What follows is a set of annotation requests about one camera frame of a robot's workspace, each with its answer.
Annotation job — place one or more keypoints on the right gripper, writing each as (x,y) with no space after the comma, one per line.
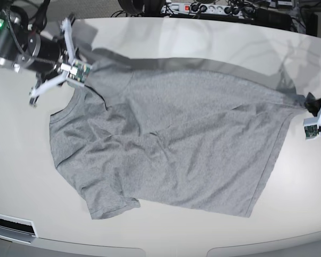
(54,50)

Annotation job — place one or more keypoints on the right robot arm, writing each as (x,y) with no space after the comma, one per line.
(22,45)

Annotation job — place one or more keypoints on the grey t-shirt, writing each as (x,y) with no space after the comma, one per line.
(188,138)

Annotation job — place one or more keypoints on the black box background right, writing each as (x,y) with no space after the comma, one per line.
(273,19)

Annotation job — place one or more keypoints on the white power strip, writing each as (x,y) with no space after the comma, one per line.
(238,9)

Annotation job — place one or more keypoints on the white slotted bracket table edge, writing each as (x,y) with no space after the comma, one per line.
(18,230)

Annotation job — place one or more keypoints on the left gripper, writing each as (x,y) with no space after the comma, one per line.
(312,104)

